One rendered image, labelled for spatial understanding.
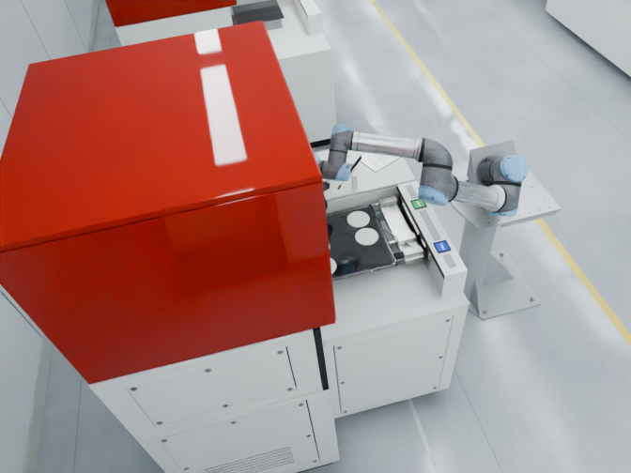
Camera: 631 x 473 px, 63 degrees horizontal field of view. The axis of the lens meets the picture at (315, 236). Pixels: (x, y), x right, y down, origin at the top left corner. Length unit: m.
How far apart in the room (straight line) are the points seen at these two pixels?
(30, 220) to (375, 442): 1.98
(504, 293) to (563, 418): 0.76
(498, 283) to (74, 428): 2.49
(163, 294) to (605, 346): 2.47
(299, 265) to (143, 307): 0.41
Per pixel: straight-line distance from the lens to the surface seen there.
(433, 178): 2.01
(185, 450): 2.15
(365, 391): 2.51
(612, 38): 5.33
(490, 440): 2.80
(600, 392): 3.07
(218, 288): 1.35
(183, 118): 1.39
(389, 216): 2.35
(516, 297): 3.24
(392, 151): 2.04
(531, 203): 2.59
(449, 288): 2.12
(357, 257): 2.16
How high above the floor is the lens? 2.56
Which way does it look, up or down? 47 degrees down
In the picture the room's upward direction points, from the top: 7 degrees counter-clockwise
